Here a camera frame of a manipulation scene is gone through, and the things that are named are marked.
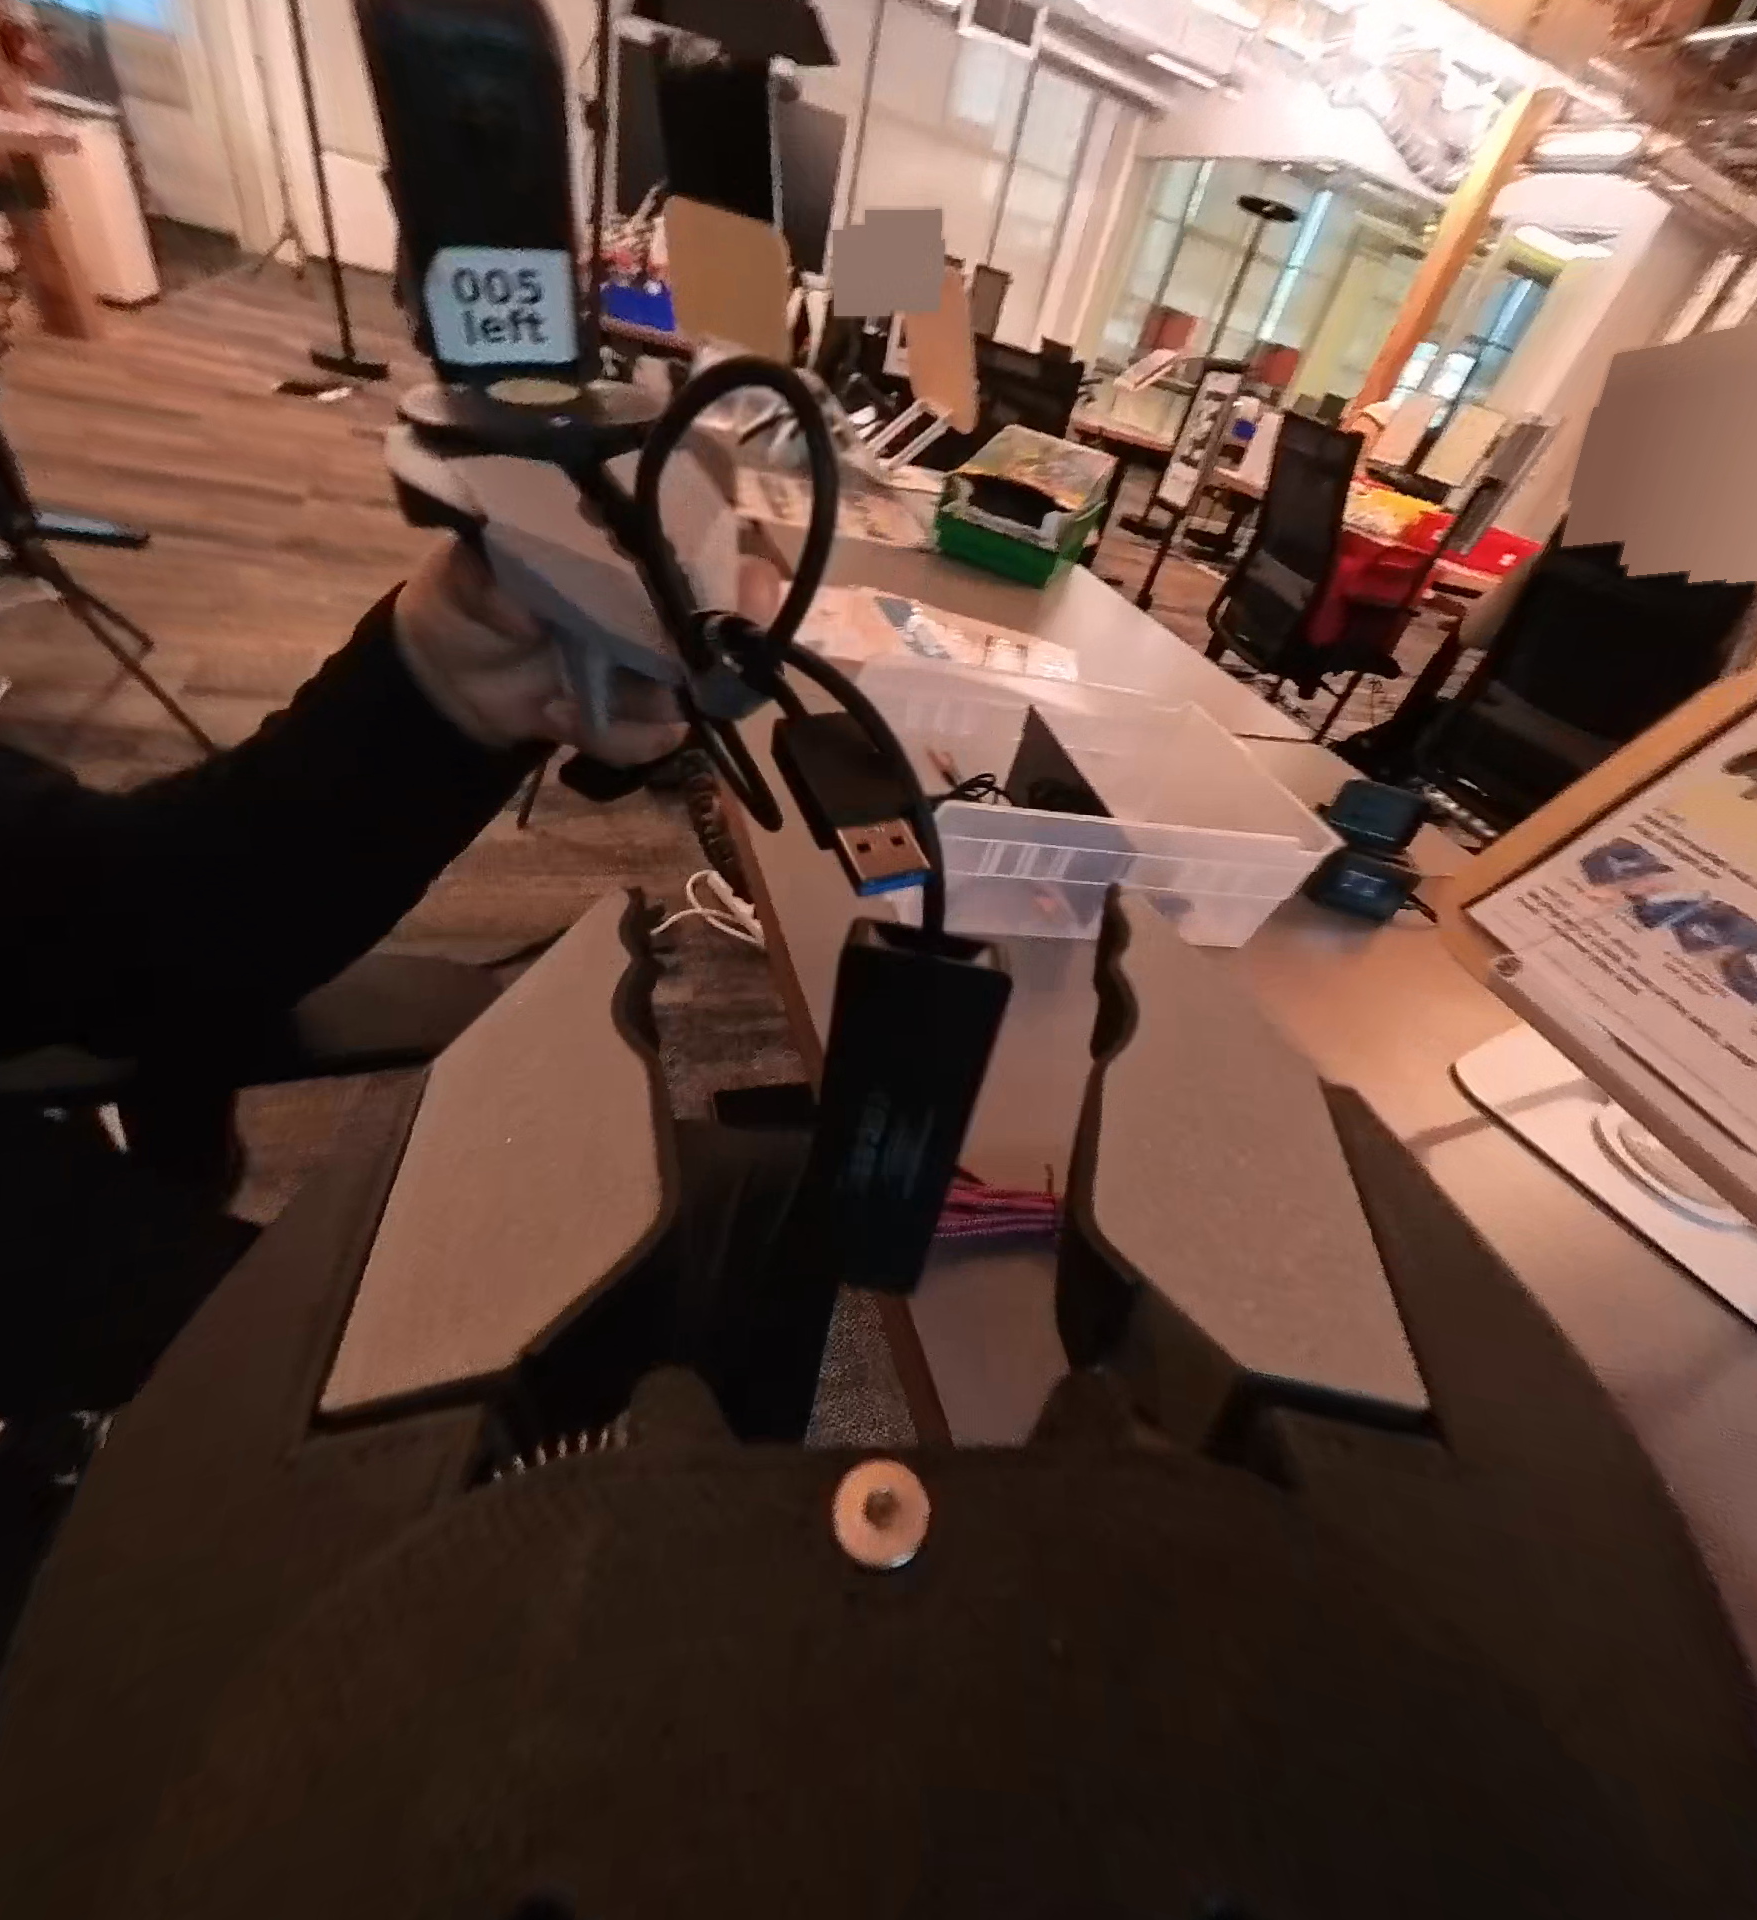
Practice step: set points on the black usb adapter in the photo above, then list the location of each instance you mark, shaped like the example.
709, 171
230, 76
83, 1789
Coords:
909, 1110

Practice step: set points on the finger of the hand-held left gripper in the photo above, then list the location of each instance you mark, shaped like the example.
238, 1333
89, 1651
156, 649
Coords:
714, 524
547, 524

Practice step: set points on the person's left forearm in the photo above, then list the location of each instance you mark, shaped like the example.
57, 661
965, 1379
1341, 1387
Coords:
218, 841

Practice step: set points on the person's left hand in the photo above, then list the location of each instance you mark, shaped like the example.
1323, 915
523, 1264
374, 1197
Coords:
490, 661

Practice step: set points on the black office chair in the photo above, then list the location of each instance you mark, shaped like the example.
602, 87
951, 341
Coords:
1568, 675
1298, 524

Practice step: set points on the blue banner leaflet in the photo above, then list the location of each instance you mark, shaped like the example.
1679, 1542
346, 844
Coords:
937, 629

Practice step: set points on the white cabinet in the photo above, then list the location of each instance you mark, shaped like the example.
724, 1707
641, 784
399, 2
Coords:
105, 210

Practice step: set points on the black computer monitor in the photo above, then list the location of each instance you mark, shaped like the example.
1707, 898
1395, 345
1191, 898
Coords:
714, 134

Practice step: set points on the marker sign on stand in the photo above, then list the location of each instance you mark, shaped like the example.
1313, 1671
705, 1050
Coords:
1194, 451

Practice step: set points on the wooden side table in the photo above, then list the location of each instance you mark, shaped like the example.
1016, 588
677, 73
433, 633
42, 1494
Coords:
9, 196

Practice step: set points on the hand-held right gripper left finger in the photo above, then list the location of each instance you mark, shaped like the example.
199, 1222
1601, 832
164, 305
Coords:
519, 1170

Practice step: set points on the black floor lamp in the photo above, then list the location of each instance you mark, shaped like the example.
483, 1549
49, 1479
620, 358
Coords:
1253, 253

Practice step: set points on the green storage bin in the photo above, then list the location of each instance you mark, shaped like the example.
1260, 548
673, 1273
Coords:
1021, 524

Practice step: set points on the printed instruction sheet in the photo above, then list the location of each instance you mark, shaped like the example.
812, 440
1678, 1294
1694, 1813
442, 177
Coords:
1688, 975

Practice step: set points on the tan display board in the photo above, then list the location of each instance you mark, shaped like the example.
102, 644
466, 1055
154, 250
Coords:
946, 368
728, 276
1568, 795

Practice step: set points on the black charging case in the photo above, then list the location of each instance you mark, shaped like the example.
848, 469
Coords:
1365, 856

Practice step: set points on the translucent plastic storage bin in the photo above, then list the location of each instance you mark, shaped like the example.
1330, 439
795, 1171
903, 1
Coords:
1119, 841

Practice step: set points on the white stand base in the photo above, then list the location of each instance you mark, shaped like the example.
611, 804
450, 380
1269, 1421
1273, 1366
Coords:
1568, 1141

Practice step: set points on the black tripod stand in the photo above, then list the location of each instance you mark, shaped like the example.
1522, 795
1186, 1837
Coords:
9, 495

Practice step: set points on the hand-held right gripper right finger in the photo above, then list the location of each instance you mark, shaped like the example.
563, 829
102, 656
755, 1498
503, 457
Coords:
1238, 1199

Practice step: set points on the wooden pillar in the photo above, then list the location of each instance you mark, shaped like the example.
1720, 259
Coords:
1447, 239

